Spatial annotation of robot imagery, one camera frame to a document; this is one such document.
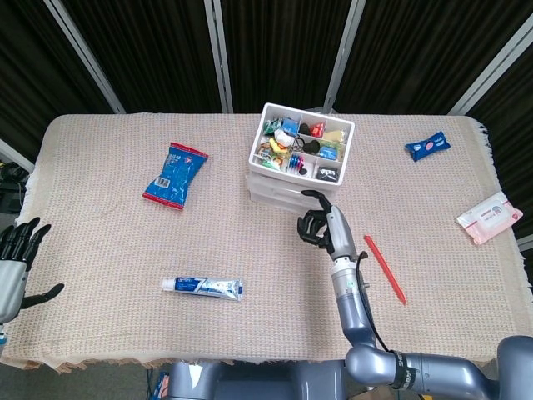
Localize orange green small packet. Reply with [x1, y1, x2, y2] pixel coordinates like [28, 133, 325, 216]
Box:
[257, 147, 284, 170]

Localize red plastic stick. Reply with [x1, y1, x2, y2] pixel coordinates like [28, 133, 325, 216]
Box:
[363, 234, 407, 306]

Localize pink white wet wipes pack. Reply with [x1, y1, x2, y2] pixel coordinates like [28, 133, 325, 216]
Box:
[455, 191, 524, 246]

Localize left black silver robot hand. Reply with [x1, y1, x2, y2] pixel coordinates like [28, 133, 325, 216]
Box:
[0, 216, 66, 324]

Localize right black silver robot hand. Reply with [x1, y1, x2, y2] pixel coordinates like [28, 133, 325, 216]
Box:
[296, 189, 360, 263]

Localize beige woven tablecloth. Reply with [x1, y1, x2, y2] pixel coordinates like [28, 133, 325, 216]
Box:
[0, 112, 533, 374]

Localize small blue snack packet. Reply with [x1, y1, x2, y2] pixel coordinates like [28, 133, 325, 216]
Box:
[404, 131, 452, 163]

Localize white organizer tray with items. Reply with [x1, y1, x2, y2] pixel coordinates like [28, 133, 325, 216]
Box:
[245, 102, 356, 209]

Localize grey-blue robot torso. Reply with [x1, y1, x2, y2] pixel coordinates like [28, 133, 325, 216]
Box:
[166, 360, 349, 400]

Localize grey metal frame post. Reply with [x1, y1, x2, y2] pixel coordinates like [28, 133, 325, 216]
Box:
[447, 23, 533, 117]
[203, 0, 234, 114]
[322, 0, 368, 113]
[43, 0, 127, 115]
[0, 138, 35, 173]

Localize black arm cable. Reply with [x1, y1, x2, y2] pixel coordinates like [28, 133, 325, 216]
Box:
[354, 250, 395, 355]

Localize black velcro arm strap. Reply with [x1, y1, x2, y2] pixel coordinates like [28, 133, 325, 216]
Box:
[390, 349, 418, 392]

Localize blue red-edged snack bag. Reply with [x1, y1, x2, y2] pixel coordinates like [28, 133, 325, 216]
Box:
[142, 141, 210, 213]

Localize blue white toothpaste tube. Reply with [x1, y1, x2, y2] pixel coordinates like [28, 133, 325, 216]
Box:
[161, 276, 245, 302]

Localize blue package on floor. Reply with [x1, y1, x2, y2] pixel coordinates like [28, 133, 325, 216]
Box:
[152, 369, 172, 399]

